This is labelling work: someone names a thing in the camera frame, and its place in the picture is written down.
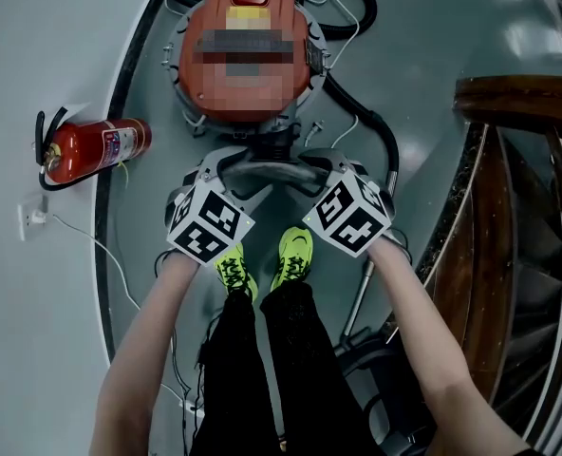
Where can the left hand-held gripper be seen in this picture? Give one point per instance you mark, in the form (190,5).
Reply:
(205,221)

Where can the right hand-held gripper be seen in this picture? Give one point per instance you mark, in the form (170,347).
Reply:
(347,216)

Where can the person's right forearm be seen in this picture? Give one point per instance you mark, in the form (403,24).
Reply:
(428,349)

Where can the person's left forearm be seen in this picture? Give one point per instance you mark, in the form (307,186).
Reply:
(138,349)

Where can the person's right neon yellow shoe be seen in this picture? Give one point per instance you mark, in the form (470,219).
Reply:
(293,259)

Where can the person's neon yellow shoe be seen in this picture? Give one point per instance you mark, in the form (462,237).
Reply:
(236,273)
(293,259)

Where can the person's left neon yellow shoe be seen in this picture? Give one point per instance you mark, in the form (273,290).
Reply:
(236,273)

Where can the red canister vacuum cleaner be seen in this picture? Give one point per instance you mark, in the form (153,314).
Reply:
(245,55)

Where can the metal vacuum wand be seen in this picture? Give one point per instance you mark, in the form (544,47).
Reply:
(359,297)

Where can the red fire extinguisher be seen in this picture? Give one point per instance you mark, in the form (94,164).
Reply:
(96,150)

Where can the person's black trousers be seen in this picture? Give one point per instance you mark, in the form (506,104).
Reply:
(281,373)

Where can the wooden stair railing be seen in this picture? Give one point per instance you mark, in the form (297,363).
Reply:
(509,98)

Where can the black vacuum floor brush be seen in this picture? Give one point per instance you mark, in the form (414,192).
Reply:
(385,387)

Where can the white wall socket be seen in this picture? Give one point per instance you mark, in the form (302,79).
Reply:
(31,216)

